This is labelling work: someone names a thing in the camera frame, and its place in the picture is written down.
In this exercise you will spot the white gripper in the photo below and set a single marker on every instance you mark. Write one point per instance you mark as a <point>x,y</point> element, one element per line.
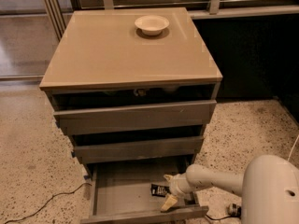
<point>177,186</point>

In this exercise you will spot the black rxbar chocolate bar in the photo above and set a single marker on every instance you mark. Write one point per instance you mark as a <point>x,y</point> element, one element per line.
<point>158,190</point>

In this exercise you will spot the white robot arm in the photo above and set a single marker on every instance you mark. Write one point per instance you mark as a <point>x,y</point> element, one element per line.
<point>269,189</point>

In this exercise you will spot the middle grey drawer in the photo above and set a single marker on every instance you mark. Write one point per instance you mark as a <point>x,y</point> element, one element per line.
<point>139,150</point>

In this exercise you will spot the bottom grey open drawer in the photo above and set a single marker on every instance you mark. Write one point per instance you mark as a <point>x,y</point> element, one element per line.
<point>121,193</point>

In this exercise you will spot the grey drawer cabinet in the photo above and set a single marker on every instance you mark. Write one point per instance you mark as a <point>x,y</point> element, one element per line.
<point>104,61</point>

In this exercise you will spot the top grey drawer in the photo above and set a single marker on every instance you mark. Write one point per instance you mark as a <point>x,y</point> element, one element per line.
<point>135,117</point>

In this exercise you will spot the black power strip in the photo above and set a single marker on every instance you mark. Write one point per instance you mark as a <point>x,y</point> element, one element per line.
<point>234,210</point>

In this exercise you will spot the white ceramic bowl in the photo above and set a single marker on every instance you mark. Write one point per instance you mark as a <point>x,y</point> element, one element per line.
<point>151,24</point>

